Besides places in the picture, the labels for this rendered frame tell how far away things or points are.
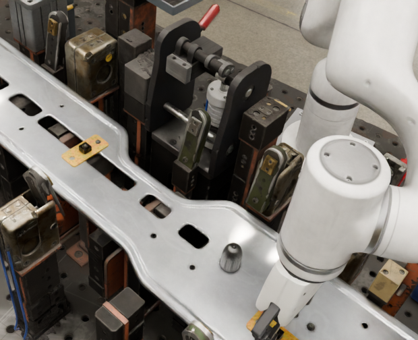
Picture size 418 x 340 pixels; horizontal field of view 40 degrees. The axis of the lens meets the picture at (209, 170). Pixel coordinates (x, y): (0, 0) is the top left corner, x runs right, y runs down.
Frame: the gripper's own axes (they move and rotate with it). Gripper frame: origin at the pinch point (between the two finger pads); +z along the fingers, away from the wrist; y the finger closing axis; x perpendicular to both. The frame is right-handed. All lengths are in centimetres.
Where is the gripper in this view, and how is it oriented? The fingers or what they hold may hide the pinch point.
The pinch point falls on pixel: (282, 316)
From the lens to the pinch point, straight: 82.4
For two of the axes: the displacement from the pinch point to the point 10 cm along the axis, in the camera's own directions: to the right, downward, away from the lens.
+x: 7.5, 5.4, -3.7
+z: -1.1, 6.6, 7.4
